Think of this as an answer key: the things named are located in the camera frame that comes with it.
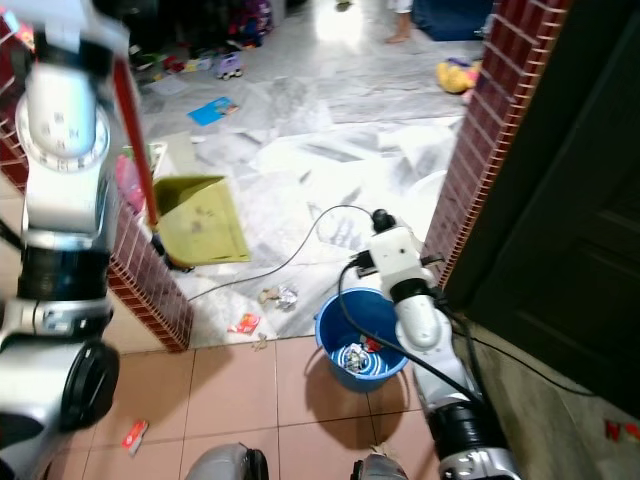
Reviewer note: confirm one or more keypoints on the yellow-green dustpan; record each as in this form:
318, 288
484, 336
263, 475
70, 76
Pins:
205, 220

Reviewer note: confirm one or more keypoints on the grey left robot leg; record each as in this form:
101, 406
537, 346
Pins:
225, 463

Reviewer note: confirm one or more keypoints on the white toy car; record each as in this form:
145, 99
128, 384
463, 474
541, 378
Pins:
229, 66

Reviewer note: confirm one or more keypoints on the red white snack wrapper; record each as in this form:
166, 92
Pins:
245, 323

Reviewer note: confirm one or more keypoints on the grey robot leg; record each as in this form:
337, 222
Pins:
380, 468
225, 463

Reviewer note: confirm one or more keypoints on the blue picture book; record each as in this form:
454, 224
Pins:
214, 110

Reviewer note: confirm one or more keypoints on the dark wooden door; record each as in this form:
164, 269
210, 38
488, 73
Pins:
570, 170

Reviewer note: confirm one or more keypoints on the small brown paper scrap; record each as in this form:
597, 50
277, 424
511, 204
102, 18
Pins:
261, 343

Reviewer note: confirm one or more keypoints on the blue plastic bucket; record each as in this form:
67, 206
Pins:
345, 312

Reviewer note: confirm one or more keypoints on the person's bare foot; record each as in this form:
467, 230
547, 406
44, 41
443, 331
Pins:
400, 28

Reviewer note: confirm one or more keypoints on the yellow plush toy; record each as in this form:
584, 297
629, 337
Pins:
455, 75

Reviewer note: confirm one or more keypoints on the grey right robot leg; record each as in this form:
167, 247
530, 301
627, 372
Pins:
380, 468

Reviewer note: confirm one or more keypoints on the dark blue mat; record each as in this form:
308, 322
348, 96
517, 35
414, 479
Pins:
450, 16

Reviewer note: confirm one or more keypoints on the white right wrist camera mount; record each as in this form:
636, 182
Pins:
398, 256

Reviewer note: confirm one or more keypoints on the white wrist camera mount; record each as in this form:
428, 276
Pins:
75, 25
398, 256

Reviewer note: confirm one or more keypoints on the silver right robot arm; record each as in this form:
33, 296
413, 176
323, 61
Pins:
420, 325

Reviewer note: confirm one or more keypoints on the crumpled paper trash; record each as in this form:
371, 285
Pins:
278, 296

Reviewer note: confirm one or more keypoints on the dark colourful backpack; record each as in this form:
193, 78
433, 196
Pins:
252, 20

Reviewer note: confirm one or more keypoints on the red candy wrapper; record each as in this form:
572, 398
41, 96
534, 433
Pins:
136, 437

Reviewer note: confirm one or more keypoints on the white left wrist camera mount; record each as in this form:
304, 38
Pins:
75, 25

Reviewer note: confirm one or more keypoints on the crumpled foil trash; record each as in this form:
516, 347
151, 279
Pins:
355, 358

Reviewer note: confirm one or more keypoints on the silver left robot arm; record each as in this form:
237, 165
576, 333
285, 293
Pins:
60, 200

